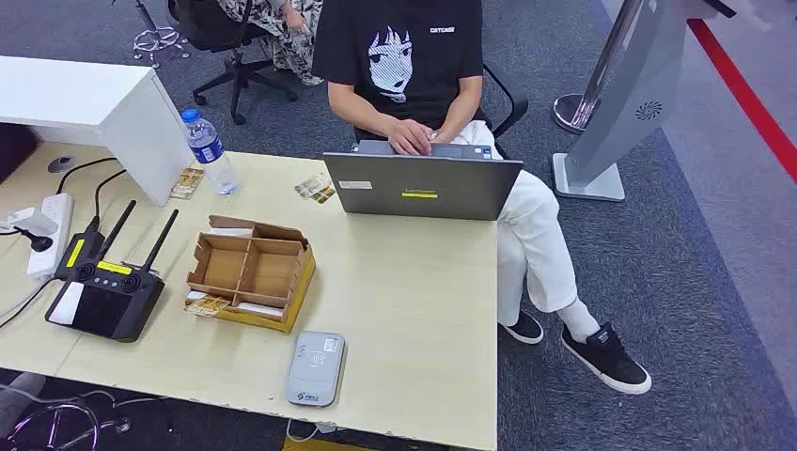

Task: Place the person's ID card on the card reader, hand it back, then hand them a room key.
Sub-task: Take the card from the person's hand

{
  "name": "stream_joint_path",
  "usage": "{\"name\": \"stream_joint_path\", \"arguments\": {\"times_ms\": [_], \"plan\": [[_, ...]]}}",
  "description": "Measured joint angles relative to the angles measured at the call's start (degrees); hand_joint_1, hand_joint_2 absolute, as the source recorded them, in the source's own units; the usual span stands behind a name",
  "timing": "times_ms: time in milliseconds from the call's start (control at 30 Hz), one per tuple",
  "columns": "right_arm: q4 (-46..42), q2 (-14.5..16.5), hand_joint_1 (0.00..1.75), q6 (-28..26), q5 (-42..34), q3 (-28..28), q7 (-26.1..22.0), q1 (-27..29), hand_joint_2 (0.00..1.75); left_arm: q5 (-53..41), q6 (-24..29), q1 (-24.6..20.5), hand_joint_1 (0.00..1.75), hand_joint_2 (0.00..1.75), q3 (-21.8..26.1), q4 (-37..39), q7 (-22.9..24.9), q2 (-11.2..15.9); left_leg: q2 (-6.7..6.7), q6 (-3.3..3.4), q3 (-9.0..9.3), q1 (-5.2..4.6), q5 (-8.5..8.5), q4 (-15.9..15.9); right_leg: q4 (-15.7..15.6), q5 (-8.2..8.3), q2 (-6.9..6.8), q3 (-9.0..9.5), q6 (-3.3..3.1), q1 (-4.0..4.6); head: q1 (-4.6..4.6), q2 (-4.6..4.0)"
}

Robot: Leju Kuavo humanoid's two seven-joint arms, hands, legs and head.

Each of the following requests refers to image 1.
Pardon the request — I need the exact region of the person's right hand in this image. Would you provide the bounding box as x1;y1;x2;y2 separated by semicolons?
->
383;117;434;158

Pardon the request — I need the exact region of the person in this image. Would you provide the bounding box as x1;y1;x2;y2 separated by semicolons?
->
311;0;653;397
214;0;325;87

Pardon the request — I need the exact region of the divided cardboard card box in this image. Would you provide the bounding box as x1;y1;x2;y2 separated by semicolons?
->
183;214;317;335

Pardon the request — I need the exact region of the grey card reader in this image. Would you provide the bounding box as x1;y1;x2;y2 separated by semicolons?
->
285;331;347;409

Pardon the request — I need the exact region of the grey laptop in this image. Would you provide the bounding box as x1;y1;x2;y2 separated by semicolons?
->
322;139;524;223

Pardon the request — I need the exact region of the clear water bottle blue cap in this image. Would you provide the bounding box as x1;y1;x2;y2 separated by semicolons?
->
180;108;242;197

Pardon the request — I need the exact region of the grey kiosk stand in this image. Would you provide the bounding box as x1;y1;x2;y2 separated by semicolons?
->
552;0;737;203

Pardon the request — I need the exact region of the chrome chair base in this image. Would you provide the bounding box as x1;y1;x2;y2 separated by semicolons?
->
132;0;191;70

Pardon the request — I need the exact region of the red floor tape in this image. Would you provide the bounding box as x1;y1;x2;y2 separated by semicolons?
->
687;18;797;187

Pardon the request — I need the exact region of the yellow floor tape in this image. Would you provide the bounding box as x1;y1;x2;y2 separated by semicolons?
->
282;437;375;451

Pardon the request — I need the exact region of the black adapter with yellow label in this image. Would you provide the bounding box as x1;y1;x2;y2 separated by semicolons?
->
54;231;106;281

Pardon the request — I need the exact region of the black remote controller with antennas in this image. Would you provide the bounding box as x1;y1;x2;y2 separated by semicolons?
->
44;199;180;344

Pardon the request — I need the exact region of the white power strip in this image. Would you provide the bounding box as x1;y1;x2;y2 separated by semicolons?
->
25;193;75;280

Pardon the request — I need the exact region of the black plug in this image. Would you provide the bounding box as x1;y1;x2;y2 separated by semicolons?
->
13;226;55;254

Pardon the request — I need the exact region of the white plug adapter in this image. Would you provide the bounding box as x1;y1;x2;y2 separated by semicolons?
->
0;207;59;238

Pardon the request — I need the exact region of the grey rounded object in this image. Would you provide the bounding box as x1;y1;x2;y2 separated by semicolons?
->
0;372;49;437

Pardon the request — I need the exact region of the chrome stanchion post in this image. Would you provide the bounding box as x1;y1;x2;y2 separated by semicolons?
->
553;0;643;135

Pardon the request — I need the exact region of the white cable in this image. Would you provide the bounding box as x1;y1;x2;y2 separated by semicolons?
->
285;419;341;445

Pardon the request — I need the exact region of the black cable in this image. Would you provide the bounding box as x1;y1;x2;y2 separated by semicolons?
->
91;168;128;233
0;276;58;331
55;156;119;195

